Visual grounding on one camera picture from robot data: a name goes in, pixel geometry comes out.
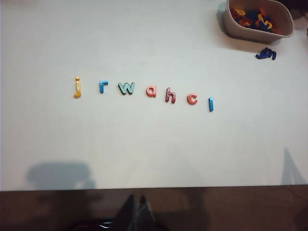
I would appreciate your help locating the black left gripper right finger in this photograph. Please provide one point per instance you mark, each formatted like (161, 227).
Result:
(144, 219)

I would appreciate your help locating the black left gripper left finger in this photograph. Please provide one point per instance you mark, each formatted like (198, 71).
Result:
(125, 219)

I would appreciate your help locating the orange letter a magnet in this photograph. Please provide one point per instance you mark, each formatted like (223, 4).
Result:
(155, 92)

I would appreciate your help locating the orange letter c magnet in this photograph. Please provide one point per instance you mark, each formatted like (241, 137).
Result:
(189, 99)

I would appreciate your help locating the light blue letter r magnet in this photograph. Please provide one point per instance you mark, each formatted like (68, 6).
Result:
(102, 87)

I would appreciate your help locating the dark red letter h magnet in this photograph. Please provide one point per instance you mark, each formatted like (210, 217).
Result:
(167, 96)

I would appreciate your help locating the green letter w magnet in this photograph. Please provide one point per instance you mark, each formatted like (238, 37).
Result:
(125, 89)

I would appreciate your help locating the light blue letter l magnet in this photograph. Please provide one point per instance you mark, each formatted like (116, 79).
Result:
(211, 104)

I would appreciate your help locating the yellow letter j magnet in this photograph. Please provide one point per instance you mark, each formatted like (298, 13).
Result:
(77, 92)

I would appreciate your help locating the dark blue hooked letter magnet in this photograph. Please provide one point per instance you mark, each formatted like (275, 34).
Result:
(261, 55)

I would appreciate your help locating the dark blue letter m magnet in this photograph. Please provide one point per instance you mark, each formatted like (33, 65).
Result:
(273, 55)

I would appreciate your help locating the colourful letter magnet pile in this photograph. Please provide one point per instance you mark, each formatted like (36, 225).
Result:
(255, 20)

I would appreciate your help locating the beige pulp tray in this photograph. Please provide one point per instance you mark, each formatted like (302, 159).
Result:
(231, 26)

